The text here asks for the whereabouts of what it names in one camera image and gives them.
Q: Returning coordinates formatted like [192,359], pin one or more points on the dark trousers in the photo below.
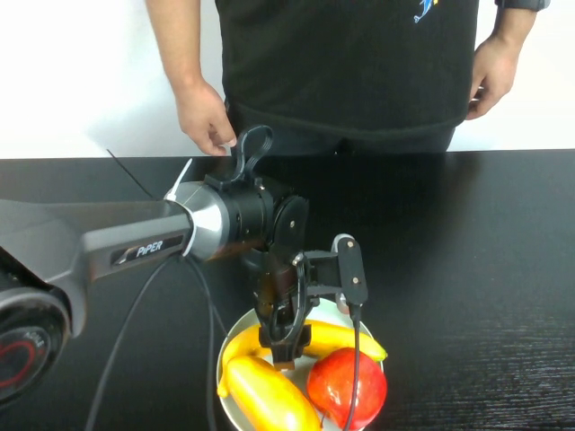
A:
[395,139]

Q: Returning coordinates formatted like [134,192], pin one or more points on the yellow banana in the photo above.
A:
[332,336]

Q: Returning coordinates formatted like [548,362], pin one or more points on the person's left forearm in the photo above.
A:
[516,22]

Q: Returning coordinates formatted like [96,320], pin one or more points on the left black silver robot arm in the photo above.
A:
[144,233]

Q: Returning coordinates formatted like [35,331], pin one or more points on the black zip tie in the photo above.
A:
[130,175]

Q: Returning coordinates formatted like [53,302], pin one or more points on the white zip tie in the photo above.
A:
[179,182]

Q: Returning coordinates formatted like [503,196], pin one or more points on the black shirt torso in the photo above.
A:
[346,67]

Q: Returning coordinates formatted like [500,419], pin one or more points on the person's right forearm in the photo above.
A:
[177,40]

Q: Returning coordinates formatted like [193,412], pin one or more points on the white round plate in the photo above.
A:
[305,370]

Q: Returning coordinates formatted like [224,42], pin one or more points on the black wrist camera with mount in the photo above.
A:
[350,269]

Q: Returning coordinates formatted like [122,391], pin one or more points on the red apple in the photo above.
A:
[337,381]

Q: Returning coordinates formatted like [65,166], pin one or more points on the person's left hand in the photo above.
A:
[492,76]

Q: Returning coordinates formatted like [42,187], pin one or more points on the yellow orange mango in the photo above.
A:
[269,397]

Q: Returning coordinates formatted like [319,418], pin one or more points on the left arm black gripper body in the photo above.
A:
[280,287]

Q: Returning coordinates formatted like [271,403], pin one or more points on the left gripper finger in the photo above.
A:
[284,357]
[305,341]

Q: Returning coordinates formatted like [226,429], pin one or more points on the person's right hand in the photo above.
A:
[202,116]

